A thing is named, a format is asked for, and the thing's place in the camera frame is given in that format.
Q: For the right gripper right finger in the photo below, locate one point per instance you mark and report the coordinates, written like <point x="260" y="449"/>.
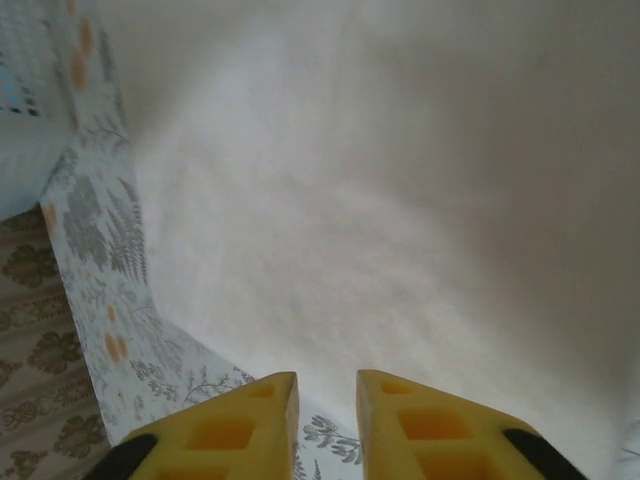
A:
<point x="435" y="440"/>

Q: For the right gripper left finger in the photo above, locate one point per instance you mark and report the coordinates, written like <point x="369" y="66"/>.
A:
<point x="220" y="440"/>

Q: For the cream printed t-shirt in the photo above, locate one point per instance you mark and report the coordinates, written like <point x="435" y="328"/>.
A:
<point x="350" y="200"/>

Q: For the floral tablecloth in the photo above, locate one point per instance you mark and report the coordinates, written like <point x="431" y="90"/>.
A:
<point x="100" y="240"/>

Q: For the white perforated plastic basket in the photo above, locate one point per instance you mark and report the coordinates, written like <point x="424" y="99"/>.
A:
<point x="30" y="150"/>

